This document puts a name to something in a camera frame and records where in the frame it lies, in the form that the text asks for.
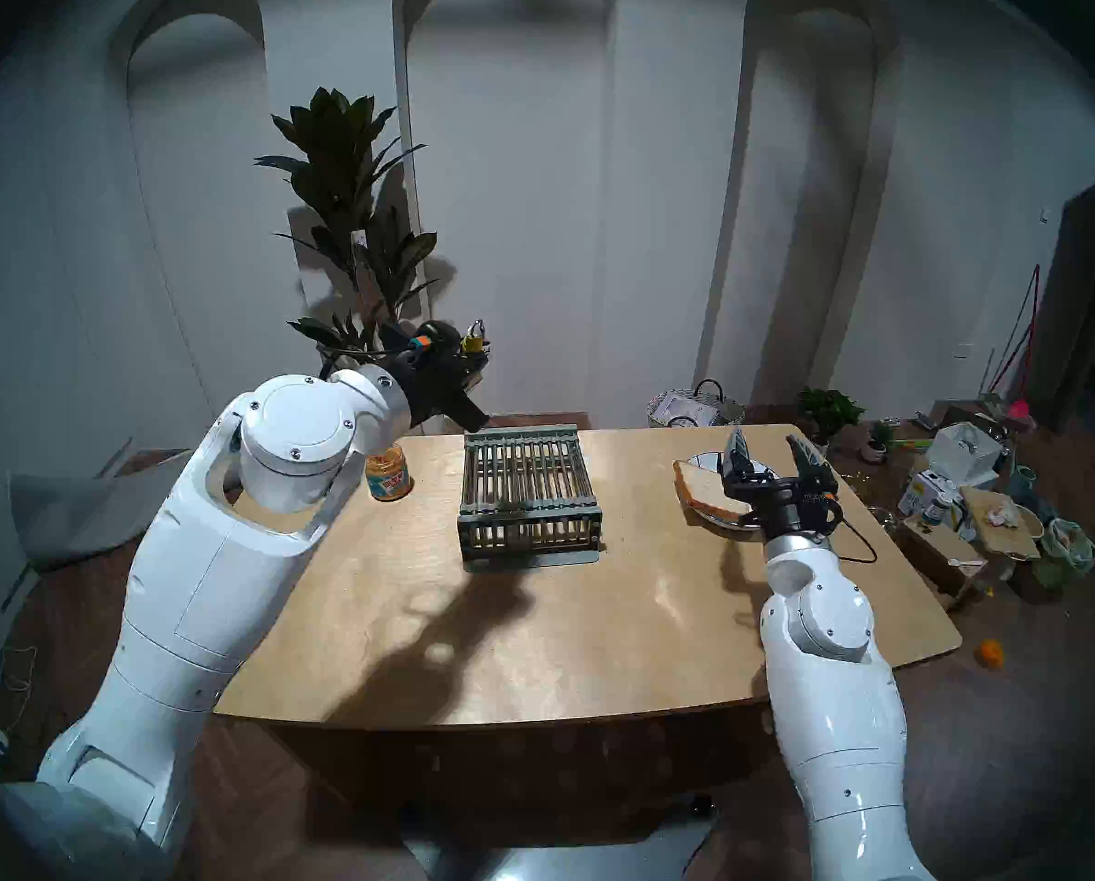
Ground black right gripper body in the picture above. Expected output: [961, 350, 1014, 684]
[722, 469, 845, 546]

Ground tall potted leafy plant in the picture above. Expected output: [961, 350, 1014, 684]
[254, 87, 443, 362]

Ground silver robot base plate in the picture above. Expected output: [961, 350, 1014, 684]
[410, 792, 723, 881]

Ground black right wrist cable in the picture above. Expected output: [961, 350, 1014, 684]
[827, 512, 879, 564]

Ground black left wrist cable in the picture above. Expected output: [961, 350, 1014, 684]
[318, 342, 402, 380]

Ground wooden cutting board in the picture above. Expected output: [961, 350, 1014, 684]
[959, 486, 1042, 561]

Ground white printed carton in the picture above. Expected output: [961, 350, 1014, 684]
[896, 471, 966, 527]

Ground white bread slice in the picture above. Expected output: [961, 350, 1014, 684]
[673, 460, 752, 525]

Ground red handled broom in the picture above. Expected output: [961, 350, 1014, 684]
[983, 264, 1042, 430]

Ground white square box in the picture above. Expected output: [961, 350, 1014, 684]
[926, 422, 1007, 487]

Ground blue striped white bowl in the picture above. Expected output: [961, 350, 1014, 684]
[685, 451, 784, 531]

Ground small bushy potted plant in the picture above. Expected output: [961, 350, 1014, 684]
[795, 385, 865, 455]

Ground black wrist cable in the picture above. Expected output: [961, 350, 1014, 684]
[827, 512, 879, 564]
[318, 342, 402, 380]

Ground dark wooden door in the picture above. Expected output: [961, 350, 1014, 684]
[1029, 159, 1095, 430]

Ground open peanut butter jar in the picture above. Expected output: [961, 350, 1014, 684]
[366, 445, 413, 503]

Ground wicker basket with handle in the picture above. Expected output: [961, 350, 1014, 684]
[646, 379, 746, 429]

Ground grey slatted dish rack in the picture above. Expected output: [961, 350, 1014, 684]
[458, 425, 603, 573]

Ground thin floor cable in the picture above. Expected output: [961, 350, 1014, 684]
[0, 604, 44, 733]

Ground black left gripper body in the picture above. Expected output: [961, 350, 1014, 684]
[387, 322, 491, 433]

